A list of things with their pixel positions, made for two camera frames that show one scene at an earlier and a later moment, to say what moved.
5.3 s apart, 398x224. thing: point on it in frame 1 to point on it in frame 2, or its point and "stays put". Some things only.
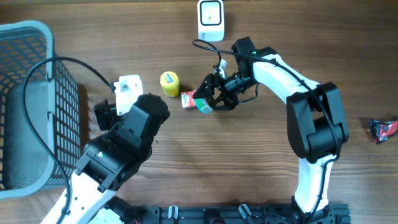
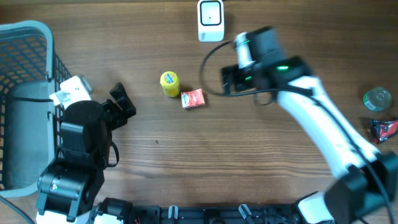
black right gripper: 230,100 to 240,83
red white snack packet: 188,100 stays put
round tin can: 203,106 to 377,99
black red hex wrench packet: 380,130 stays put
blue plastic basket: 52,107 stays put
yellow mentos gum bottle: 170,81 stays put
